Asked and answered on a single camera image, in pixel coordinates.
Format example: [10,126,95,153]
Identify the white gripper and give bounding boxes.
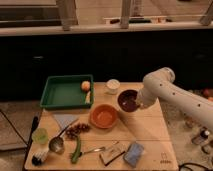
[136,89,157,109]

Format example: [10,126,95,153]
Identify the dark brown bowl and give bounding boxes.
[117,89,138,112]

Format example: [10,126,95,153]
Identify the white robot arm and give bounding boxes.
[136,67,213,132]

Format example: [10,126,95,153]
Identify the small white cup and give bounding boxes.
[106,79,120,94]

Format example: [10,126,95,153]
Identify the orange bowl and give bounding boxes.
[89,104,118,129]

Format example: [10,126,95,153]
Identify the blue sponge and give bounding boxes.
[123,142,144,168]

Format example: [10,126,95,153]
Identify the pale stick in tray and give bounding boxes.
[85,91,91,103]

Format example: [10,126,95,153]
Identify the orange fruit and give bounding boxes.
[81,81,91,92]

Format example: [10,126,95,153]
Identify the wooden block box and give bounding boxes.
[100,142,126,166]

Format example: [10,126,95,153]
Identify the light blue cloth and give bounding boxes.
[53,114,78,129]

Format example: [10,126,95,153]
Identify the green plastic tray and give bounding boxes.
[40,75,94,110]

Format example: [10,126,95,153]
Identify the green cucumber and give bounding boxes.
[71,136,81,164]

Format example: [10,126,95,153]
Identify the metal ladle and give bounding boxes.
[48,125,69,154]

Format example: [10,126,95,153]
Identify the green cup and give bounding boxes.
[32,128,48,144]

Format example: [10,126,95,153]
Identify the black white brush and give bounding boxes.
[32,149,49,166]

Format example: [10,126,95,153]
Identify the black cable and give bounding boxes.
[178,162,213,171]

